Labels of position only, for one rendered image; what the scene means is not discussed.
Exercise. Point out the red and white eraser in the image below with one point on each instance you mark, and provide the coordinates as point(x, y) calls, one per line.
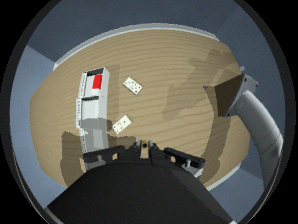
point(96, 85)

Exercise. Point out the brass hex nut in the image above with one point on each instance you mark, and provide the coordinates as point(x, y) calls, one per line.
point(144, 145)

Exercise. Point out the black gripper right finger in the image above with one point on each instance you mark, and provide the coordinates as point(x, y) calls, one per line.
point(183, 160)

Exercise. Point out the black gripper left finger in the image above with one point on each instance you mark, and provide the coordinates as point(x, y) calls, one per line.
point(105, 156)

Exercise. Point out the grey rack of bins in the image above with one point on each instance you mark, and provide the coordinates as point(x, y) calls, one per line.
point(91, 112)

